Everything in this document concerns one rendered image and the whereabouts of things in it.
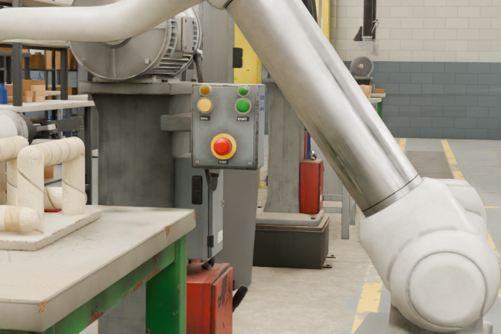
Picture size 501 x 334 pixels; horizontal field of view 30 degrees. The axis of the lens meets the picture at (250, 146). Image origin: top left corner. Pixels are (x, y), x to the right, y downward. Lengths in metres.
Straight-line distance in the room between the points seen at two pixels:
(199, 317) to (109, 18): 1.03
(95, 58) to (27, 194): 1.12
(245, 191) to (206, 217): 2.53
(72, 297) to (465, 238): 0.58
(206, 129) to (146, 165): 0.28
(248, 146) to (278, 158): 3.48
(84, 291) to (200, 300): 1.40
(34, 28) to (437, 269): 0.80
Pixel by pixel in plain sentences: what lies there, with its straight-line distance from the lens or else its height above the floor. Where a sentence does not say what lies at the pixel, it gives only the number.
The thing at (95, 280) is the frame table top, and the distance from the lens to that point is 1.04.
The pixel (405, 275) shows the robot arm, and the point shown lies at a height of 0.87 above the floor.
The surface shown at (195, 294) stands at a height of 0.59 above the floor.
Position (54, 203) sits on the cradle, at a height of 0.96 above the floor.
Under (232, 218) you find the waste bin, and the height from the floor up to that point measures 0.38.
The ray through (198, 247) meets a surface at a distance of 2.43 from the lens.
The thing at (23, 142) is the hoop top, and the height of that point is 1.04.
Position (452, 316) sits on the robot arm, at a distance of 1.32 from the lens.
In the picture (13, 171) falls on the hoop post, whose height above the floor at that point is 1.00.
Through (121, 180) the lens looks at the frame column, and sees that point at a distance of 2.43.
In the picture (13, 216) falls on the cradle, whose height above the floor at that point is 0.97.
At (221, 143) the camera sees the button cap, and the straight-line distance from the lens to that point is 2.15.
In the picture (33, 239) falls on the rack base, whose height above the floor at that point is 0.94.
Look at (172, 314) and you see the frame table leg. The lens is 1.46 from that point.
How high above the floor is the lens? 1.14
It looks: 4 degrees down
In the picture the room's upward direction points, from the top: 1 degrees clockwise
